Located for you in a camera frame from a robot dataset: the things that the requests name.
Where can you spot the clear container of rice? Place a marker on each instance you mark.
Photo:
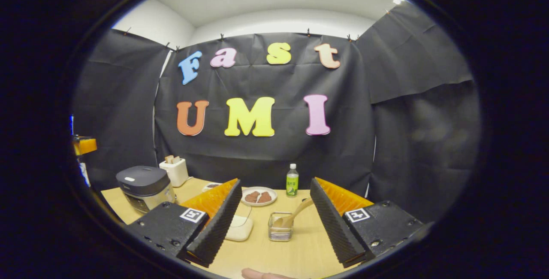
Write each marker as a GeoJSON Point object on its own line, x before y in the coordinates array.
{"type": "Point", "coordinates": [240, 230]}

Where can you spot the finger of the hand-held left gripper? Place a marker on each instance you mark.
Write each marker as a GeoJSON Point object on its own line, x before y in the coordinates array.
{"type": "Point", "coordinates": [85, 146]}

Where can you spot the white toaster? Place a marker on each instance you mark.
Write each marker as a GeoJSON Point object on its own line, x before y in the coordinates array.
{"type": "Point", "coordinates": [176, 175]}

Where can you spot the wooden spoon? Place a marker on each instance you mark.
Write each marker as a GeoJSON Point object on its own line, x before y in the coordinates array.
{"type": "Point", "coordinates": [296, 212]}

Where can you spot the black backdrop cloth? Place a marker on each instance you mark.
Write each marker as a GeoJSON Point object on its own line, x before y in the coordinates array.
{"type": "Point", "coordinates": [257, 154]}

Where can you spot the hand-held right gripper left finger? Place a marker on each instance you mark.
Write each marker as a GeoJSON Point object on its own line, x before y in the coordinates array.
{"type": "Point", "coordinates": [223, 223]}

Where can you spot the white round plate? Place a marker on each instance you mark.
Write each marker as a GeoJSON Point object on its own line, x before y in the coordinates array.
{"type": "Point", "coordinates": [258, 204]}

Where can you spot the black silver rice cooker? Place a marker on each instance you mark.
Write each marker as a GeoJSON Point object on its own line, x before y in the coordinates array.
{"type": "Point", "coordinates": [143, 184]}

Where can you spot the clear metal chopstick holder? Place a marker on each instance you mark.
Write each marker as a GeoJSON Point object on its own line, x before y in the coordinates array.
{"type": "Point", "coordinates": [279, 235]}

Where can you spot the brown meat piece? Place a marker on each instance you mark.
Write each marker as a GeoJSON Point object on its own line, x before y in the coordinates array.
{"type": "Point", "coordinates": [265, 197]}
{"type": "Point", "coordinates": [252, 197]}

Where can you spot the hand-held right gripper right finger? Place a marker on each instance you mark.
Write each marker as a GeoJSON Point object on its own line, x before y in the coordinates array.
{"type": "Point", "coordinates": [334, 227]}

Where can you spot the green tea bottle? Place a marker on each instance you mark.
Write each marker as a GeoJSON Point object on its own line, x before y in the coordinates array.
{"type": "Point", "coordinates": [292, 182]}

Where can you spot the white divided condiment dish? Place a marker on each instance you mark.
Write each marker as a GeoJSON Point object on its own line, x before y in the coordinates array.
{"type": "Point", "coordinates": [212, 186]}

